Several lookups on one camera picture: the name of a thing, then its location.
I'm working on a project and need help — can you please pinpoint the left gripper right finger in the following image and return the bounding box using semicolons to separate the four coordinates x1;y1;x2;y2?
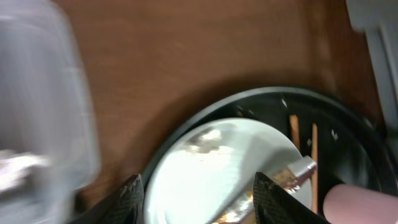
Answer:
253;172;330;224

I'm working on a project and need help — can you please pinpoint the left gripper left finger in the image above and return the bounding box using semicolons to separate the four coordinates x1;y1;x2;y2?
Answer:
69;174;144;224

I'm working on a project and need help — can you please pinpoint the brown gold snack wrapper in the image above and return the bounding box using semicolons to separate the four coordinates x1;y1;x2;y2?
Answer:
213;156;317;224

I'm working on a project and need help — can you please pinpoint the grey plate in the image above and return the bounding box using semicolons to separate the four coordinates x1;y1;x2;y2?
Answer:
144;118;312;224

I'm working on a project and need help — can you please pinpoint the white tissue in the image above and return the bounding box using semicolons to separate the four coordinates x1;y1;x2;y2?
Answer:
184;128;222;154

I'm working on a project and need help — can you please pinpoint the grey dishwasher rack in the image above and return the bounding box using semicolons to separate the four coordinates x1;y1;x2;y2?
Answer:
346;0;397;134

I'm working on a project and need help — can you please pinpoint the right wooden chopstick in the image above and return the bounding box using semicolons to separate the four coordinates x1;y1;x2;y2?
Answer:
311;124;318;214

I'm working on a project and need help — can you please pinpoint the wooden chopstick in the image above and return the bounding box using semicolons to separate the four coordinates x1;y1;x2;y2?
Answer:
311;124;318;214
289;115;300;151

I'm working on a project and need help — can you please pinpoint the pink cup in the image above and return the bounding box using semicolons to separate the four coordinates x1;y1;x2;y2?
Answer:
323;184;397;224

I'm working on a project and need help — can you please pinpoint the left wooden chopstick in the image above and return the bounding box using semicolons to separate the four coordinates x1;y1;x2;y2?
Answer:
289;115;300;151

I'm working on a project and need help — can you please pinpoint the round black tray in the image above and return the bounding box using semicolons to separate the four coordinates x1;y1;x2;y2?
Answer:
144;86;397;219

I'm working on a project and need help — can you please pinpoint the clear plastic bin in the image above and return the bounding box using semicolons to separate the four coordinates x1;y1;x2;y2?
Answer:
1;0;100;223

